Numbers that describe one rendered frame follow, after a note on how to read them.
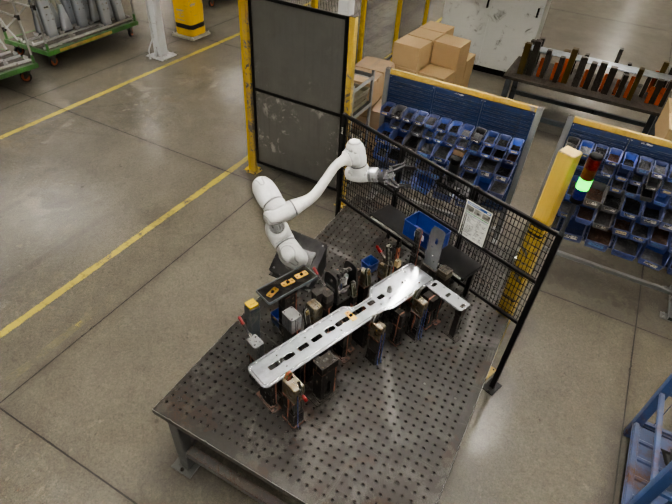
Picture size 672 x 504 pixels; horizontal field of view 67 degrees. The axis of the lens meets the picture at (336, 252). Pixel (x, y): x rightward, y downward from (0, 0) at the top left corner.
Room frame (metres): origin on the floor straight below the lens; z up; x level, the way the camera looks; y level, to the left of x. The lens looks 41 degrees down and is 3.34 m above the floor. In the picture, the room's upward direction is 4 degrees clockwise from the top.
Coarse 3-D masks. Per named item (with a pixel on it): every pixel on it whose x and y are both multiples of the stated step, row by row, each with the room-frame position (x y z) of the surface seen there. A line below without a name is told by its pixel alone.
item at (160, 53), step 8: (152, 0) 8.40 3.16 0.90; (152, 8) 8.40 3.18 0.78; (160, 8) 8.52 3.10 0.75; (152, 16) 8.41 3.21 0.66; (160, 16) 8.50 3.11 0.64; (152, 24) 8.43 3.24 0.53; (160, 24) 8.47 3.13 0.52; (152, 32) 8.44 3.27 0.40; (160, 32) 8.45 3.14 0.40; (152, 40) 8.45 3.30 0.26; (160, 40) 8.42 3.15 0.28; (160, 48) 8.40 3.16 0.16; (152, 56) 8.39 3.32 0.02; (160, 56) 8.40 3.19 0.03; (168, 56) 8.44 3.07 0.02
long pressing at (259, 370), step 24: (408, 264) 2.59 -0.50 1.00; (384, 288) 2.34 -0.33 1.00; (408, 288) 2.36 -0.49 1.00; (336, 312) 2.10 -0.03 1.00; (360, 312) 2.12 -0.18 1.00; (312, 336) 1.90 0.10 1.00; (336, 336) 1.91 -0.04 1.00; (264, 360) 1.70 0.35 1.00; (288, 360) 1.72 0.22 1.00; (264, 384) 1.55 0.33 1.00
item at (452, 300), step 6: (432, 282) 2.43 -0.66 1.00; (438, 282) 2.44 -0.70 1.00; (432, 288) 2.37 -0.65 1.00; (438, 288) 2.38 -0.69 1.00; (444, 288) 2.38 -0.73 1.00; (438, 294) 2.32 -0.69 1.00; (444, 294) 2.33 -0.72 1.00; (456, 294) 2.34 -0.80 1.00; (444, 300) 2.28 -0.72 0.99; (450, 300) 2.28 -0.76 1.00; (456, 300) 2.28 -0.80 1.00; (462, 300) 2.29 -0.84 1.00; (456, 306) 2.23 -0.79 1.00
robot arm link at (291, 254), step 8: (288, 240) 2.66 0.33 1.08; (280, 248) 2.59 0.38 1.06; (288, 248) 2.57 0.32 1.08; (296, 248) 2.59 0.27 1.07; (280, 256) 2.54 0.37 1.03; (288, 256) 2.53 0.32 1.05; (296, 256) 2.54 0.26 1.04; (304, 256) 2.61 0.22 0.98; (288, 264) 2.52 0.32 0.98; (296, 264) 2.54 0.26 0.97
